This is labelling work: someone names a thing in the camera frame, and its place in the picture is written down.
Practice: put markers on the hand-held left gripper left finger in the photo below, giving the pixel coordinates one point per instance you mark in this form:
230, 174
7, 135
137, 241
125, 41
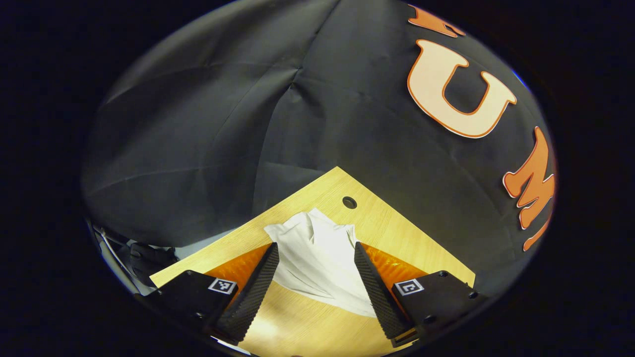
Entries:
255, 292

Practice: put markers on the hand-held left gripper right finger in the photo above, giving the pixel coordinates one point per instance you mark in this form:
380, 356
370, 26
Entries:
377, 292

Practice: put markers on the white jeans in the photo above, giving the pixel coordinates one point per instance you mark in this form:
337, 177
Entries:
322, 258

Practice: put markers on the black backdrop cloth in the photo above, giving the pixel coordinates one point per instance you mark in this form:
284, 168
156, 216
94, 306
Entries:
297, 124

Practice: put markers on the dark equipment frame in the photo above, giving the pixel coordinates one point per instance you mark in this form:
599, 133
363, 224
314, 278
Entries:
149, 258

